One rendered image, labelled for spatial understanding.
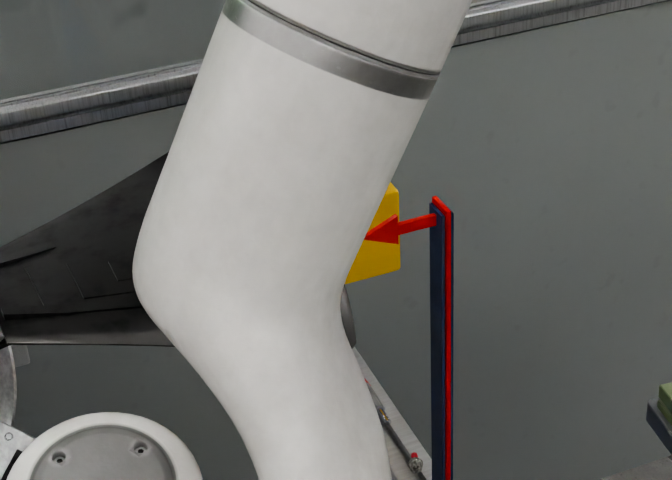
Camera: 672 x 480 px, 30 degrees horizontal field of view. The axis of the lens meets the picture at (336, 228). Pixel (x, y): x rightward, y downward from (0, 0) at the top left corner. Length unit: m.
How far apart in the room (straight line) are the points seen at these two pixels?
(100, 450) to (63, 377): 1.22
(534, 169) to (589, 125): 0.10
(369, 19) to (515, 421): 1.71
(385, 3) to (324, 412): 0.16
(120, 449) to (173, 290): 0.08
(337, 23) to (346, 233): 0.09
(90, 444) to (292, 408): 0.10
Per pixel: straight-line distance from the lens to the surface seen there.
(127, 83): 1.57
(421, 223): 0.90
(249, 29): 0.48
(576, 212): 1.95
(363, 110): 0.47
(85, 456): 0.55
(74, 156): 1.59
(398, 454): 1.18
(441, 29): 0.48
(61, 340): 0.80
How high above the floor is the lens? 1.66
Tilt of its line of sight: 32 degrees down
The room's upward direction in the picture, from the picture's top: 3 degrees counter-clockwise
